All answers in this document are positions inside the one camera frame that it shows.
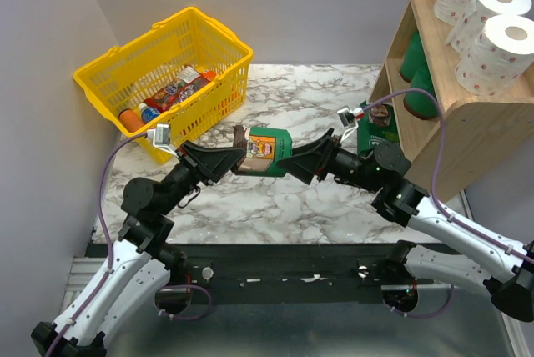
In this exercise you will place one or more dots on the green snack bag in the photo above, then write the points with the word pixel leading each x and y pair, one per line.
pixel 378 125

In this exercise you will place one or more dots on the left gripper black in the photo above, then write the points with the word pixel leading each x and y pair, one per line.
pixel 208 164

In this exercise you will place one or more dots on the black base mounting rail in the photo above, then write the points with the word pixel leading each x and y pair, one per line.
pixel 282 274

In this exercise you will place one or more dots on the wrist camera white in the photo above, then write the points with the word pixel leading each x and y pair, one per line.
pixel 349 119
pixel 160 138

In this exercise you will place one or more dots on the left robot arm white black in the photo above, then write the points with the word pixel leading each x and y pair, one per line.
pixel 140 261

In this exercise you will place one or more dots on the blue label bottle white cap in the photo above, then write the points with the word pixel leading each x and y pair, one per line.
pixel 148 113

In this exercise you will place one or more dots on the green brown roll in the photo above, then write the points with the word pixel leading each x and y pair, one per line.
pixel 419 104
pixel 414 58

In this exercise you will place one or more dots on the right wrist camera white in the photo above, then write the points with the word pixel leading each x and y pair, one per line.
pixel 349 119

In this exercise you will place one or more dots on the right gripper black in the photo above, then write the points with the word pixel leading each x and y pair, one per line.
pixel 304 160

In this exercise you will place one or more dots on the red snack bag in basket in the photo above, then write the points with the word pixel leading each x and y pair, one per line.
pixel 185 84

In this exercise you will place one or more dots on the yellow plastic shopping basket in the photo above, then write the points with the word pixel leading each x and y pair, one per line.
pixel 126 75

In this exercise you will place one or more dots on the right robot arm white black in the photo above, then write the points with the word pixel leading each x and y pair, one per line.
pixel 484 260

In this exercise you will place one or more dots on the orange bottle in basket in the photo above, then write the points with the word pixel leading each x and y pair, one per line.
pixel 130 120

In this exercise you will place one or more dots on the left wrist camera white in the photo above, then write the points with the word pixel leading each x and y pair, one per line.
pixel 160 138

